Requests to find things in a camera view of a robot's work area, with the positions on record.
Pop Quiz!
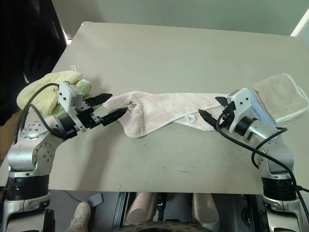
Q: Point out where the grey foot pedal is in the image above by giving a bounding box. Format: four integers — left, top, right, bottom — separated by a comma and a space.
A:
88, 192, 105, 207

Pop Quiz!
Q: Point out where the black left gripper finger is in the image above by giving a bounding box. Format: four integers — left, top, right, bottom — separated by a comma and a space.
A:
100, 107, 128, 127
83, 93, 113, 106

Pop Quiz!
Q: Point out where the light blue folded towel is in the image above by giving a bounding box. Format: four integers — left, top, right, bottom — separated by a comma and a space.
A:
248, 92, 278, 127

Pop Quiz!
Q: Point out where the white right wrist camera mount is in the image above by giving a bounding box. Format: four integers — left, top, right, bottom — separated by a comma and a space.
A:
225, 87, 253, 134

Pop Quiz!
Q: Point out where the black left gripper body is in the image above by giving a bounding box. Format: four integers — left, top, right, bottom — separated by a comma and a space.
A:
76, 100, 103, 130

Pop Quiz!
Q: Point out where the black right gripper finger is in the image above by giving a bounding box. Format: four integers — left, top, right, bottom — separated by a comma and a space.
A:
215, 96, 230, 106
197, 109, 220, 129

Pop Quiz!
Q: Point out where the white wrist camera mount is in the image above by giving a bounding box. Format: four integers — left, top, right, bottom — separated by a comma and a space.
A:
57, 82, 84, 114
225, 87, 253, 134

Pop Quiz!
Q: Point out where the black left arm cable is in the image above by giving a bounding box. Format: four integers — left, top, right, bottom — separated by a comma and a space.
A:
17, 83, 64, 136

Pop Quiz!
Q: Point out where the beige folded towel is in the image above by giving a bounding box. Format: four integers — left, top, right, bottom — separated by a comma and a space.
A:
250, 72, 309, 124

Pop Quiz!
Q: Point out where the pink striped towel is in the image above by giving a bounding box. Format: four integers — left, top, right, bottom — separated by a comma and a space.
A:
102, 90, 230, 139

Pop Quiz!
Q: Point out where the beige shoe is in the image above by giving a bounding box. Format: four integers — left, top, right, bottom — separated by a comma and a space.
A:
66, 201, 92, 232

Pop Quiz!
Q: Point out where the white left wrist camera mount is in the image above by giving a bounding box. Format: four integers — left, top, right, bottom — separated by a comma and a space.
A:
57, 82, 84, 114

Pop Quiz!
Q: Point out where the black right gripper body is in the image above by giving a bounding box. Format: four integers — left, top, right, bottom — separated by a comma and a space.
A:
220, 101, 237, 122

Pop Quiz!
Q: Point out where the pale yellow towel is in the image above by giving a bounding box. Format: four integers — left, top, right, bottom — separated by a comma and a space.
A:
16, 64, 85, 116

